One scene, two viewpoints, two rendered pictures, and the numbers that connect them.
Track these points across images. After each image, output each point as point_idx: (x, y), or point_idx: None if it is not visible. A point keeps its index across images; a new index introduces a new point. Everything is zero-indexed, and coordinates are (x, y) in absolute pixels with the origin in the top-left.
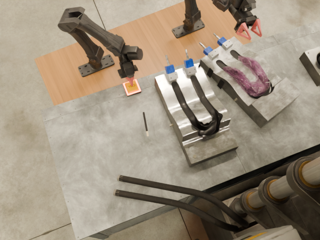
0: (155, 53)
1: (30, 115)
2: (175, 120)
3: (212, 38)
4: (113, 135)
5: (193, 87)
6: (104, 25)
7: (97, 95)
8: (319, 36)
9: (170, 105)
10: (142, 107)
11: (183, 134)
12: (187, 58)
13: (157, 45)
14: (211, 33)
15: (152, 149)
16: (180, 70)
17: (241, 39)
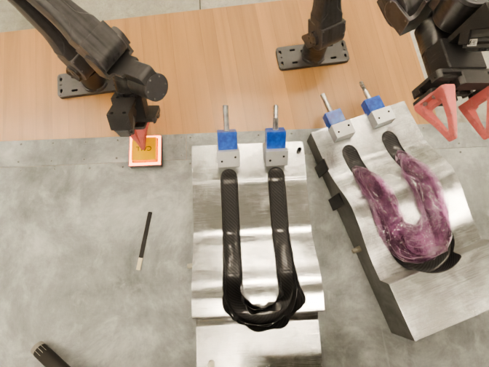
0: (223, 89)
1: None
2: (192, 269)
3: (354, 92)
4: (68, 244)
5: (267, 196)
6: None
7: (73, 147)
8: None
9: (200, 224)
10: (152, 201)
11: (194, 314)
12: (274, 127)
13: (234, 74)
14: (356, 79)
15: (135, 304)
16: (252, 148)
17: None
